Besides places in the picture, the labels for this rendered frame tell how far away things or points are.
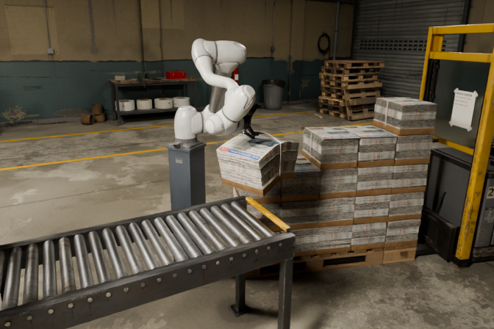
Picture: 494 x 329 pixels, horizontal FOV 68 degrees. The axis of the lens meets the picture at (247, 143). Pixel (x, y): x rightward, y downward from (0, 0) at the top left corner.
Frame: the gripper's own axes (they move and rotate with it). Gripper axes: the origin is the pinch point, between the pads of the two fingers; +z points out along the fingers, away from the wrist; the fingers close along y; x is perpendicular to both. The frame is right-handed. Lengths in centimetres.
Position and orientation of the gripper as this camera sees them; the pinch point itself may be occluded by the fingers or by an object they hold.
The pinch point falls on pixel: (262, 119)
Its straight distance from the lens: 204.5
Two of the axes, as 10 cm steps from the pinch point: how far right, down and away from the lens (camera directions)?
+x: 7.7, 2.0, -6.0
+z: 6.3, -1.2, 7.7
